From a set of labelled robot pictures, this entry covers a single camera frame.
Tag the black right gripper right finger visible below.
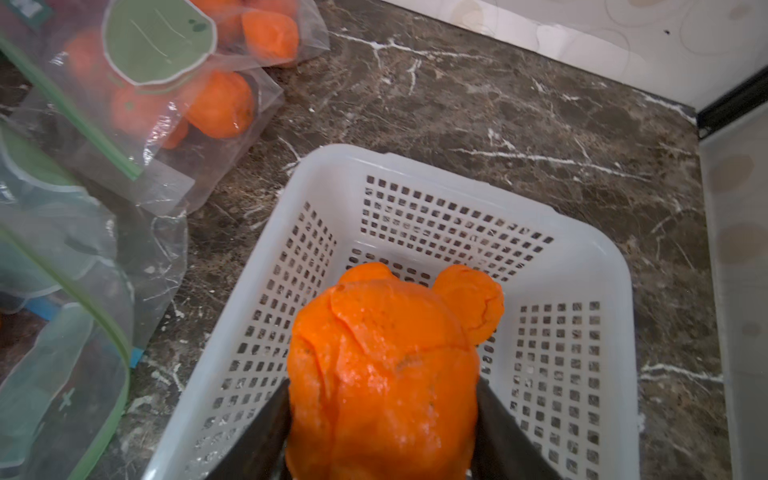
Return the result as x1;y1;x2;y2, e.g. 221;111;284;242
470;378;560;480

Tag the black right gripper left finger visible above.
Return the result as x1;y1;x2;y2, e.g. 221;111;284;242
207;380;292;480

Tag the orange fruit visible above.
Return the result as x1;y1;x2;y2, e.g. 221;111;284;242
286;279;479;479
432;265;505;346
338;262;396;284

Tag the white perforated plastic basket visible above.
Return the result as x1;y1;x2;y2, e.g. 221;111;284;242
145;145;639;479

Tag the black corner frame post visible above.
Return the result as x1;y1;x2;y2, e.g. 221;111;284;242
696;66;768;140

